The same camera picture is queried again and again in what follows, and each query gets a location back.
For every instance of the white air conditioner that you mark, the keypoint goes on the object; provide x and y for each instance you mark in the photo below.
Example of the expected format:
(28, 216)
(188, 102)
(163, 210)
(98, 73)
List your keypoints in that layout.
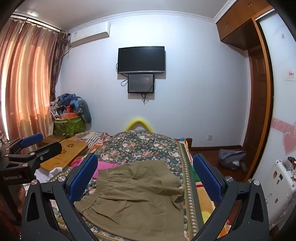
(89, 33)

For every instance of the grey backpack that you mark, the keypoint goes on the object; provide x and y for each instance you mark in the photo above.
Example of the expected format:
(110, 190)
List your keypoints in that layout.
(231, 158)

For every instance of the floral bedspread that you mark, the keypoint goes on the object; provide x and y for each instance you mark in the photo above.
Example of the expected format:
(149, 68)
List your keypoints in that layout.
(143, 146)

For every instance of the black wall television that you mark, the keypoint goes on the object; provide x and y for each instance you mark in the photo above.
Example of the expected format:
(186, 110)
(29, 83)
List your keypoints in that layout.
(141, 59)

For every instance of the small black wall monitor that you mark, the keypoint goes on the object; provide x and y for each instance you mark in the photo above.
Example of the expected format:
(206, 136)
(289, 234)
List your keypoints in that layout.
(141, 83)

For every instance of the yellow foam tube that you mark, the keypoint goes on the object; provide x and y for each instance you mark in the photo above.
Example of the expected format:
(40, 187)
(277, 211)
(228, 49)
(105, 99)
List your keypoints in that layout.
(138, 121)

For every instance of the striped cloth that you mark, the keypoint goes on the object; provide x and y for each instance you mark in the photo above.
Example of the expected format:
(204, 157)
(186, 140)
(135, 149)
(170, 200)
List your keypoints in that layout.
(93, 139)

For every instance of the olive green pants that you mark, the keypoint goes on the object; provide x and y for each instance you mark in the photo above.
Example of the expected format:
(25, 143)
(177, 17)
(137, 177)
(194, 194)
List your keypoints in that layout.
(129, 197)

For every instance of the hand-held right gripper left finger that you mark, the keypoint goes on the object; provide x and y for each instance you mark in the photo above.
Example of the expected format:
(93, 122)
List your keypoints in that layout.
(83, 175)

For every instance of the wooden overhead cabinet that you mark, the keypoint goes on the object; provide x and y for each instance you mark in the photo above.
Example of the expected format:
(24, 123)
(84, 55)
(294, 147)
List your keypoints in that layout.
(240, 20)

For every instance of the white cloth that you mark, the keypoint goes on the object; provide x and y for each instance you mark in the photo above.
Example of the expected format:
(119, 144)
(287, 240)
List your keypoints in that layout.
(47, 175)

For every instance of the wooden wardrobe frame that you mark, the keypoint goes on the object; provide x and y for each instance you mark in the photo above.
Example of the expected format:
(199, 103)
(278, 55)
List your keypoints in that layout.
(260, 111)

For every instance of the pile of clothes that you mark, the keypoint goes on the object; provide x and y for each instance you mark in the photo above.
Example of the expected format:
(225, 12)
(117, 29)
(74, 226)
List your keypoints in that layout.
(71, 103)

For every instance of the wooden bed frame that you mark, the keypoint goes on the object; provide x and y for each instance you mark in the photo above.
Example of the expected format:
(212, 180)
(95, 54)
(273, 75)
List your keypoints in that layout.
(188, 144)

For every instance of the white wardrobe door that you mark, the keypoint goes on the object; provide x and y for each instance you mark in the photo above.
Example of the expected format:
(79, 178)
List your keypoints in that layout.
(282, 104)

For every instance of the colourful fleece blanket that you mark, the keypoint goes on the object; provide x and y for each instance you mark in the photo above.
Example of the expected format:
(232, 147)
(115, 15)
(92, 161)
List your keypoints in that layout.
(216, 208)

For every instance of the orange sheer curtain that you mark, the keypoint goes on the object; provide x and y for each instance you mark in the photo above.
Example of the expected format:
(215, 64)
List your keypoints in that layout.
(25, 76)

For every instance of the white case with stickers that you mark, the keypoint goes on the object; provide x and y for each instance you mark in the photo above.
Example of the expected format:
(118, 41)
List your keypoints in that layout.
(279, 192)

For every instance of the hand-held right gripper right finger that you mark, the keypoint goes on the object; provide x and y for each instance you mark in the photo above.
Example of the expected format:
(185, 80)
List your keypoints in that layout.
(208, 179)

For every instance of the bamboo lap desk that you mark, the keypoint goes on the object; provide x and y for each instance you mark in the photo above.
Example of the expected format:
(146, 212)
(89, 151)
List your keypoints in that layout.
(69, 150)

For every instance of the white wall outlet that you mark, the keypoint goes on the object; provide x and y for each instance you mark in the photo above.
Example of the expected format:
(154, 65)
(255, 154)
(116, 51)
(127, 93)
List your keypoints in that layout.
(209, 138)

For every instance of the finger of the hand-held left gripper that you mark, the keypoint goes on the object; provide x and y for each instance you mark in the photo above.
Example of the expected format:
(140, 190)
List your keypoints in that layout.
(47, 150)
(32, 139)

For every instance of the brown patterned curtain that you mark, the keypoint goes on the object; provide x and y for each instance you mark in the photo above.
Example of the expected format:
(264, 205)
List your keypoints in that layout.
(60, 53)

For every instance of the pink garment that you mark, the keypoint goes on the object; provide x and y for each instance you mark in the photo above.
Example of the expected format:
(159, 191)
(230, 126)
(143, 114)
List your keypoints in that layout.
(105, 166)

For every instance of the green storage bag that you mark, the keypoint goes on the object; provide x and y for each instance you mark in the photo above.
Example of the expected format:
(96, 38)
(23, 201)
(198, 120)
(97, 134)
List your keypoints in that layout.
(70, 126)

